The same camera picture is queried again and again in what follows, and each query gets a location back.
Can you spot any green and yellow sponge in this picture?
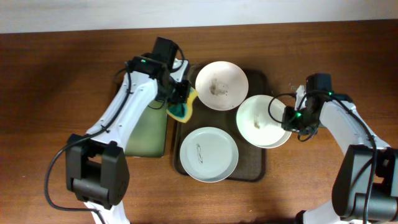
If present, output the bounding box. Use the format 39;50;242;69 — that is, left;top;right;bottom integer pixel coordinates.
166;87;198;123

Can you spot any small black soapy-water tray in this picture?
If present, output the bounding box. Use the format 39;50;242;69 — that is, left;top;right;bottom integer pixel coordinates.
112;79;169;159

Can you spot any white plate top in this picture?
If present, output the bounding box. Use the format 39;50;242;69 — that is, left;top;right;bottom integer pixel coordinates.
195;61;249;111

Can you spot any large brown serving tray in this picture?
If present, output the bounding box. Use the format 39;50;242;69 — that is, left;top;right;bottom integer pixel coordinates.
173;65;269;182

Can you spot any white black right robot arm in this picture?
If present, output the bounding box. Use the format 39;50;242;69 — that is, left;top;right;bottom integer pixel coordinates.
282;73;397;223

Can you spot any white plate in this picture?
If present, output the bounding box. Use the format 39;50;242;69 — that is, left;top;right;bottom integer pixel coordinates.
195;61;249;111
179;127;239;183
236;95;292;149

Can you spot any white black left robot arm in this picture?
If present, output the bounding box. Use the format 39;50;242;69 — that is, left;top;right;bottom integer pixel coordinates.
64;37;196;223

